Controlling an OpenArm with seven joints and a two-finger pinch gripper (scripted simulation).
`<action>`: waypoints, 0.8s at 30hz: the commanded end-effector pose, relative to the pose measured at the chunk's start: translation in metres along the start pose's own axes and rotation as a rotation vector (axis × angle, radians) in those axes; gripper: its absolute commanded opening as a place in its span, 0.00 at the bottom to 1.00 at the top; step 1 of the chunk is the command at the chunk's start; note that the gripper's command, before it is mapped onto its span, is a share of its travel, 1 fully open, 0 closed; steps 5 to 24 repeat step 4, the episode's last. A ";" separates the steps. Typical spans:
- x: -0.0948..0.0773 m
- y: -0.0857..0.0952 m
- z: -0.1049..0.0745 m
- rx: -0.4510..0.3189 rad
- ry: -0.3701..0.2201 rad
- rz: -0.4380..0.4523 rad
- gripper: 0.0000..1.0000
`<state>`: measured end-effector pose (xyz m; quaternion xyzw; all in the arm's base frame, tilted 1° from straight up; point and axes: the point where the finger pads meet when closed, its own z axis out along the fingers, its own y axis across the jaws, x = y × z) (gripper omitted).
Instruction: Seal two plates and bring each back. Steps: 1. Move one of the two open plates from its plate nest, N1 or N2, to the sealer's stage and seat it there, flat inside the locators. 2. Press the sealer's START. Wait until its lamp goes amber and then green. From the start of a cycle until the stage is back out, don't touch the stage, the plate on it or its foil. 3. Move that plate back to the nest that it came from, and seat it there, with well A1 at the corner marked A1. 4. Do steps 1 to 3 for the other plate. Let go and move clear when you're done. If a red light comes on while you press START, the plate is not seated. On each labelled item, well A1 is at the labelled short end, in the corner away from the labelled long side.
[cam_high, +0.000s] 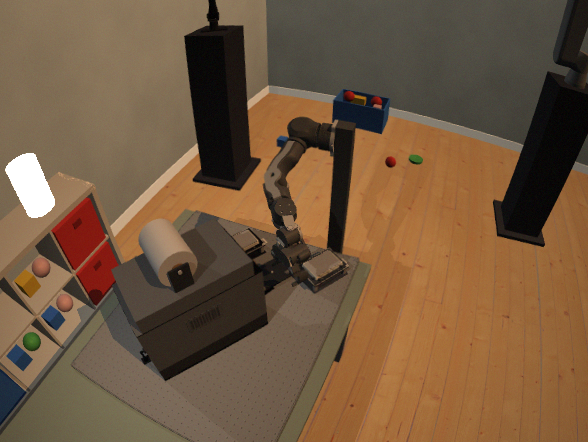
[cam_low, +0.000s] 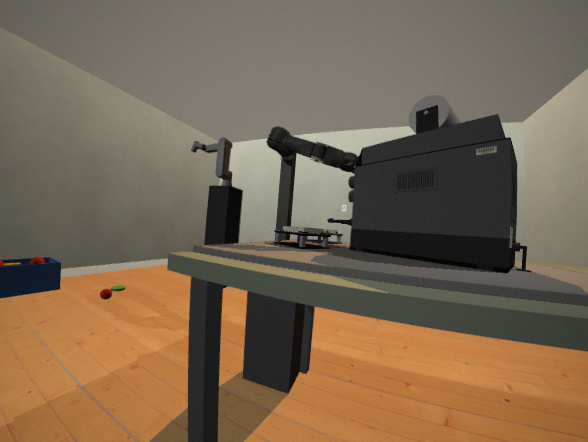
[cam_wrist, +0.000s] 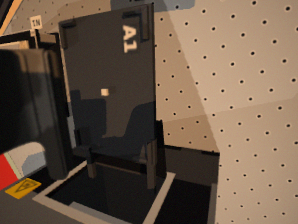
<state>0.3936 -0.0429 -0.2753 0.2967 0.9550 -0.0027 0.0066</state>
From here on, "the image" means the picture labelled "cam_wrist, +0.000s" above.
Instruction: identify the small cream label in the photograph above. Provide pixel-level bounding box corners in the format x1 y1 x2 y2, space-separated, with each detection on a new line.
30 15 42 29

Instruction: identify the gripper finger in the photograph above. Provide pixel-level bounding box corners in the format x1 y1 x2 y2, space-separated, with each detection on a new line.
0 49 75 180

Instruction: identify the black rectangular frame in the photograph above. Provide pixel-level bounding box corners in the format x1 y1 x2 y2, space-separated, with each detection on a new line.
0 28 70 117

